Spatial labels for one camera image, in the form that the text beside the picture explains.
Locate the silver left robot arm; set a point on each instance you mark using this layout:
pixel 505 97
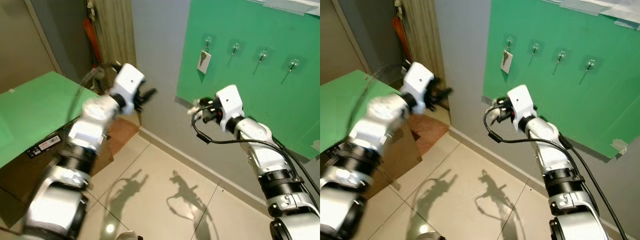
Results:
pixel 90 125
pixel 380 125

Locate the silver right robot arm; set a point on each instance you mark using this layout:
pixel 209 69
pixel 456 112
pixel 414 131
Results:
pixel 265 155
pixel 555 155

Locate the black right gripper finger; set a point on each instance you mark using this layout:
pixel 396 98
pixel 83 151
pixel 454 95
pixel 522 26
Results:
pixel 497 101
pixel 494 117
pixel 200 117
pixel 203 102

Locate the green wall board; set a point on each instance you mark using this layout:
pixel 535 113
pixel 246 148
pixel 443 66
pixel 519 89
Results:
pixel 565 100
pixel 260 100

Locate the orange stick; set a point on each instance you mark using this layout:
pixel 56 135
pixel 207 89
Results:
pixel 92 40
pixel 401 37

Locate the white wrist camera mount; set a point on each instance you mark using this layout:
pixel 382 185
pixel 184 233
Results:
pixel 230 102
pixel 522 100
pixel 127 80
pixel 419 77

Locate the green table sheet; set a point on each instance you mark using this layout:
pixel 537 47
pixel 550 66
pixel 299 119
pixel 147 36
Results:
pixel 345 105
pixel 35 110

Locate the black labelled box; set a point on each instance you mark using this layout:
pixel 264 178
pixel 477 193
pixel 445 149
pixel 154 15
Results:
pixel 45 146

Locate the wooden door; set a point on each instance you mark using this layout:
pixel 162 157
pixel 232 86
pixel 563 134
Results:
pixel 115 30
pixel 425 30

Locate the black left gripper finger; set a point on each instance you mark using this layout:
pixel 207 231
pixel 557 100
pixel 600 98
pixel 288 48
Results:
pixel 140 106
pixel 150 93
pixel 445 93
pixel 435 105

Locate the clear tape strip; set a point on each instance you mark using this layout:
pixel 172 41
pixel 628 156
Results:
pixel 300 5
pixel 600 6

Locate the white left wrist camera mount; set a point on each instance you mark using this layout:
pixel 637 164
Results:
pixel 419 77
pixel 127 80

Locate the clear adhesive wall hook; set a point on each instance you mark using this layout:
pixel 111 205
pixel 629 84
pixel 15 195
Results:
pixel 263 53
pixel 562 53
pixel 509 40
pixel 208 40
pixel 591 63
pixel 235 47
pixel 535 47
pixel 294 63

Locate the small clear tape piece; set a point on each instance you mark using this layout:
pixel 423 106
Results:
pixel 619 147
pixel 315 146

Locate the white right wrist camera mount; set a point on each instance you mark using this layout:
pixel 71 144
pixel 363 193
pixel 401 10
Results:
pixel 230 102
pixel 522 100

